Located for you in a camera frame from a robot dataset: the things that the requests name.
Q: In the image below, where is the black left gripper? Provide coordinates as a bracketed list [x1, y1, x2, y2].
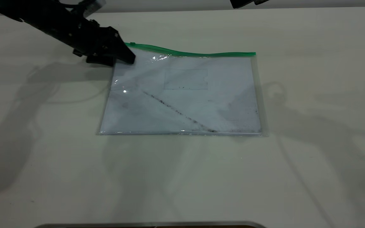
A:
[72, 20, 136, 67]

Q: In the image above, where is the clear zip bag green zipper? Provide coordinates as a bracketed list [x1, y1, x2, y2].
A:
[97, 42, 269, 137]

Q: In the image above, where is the metal-edged object at bottom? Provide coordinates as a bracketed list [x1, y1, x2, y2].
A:
[34, 221, 267, 228]

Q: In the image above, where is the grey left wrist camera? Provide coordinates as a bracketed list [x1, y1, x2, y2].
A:
[72, 0, 106, 18]

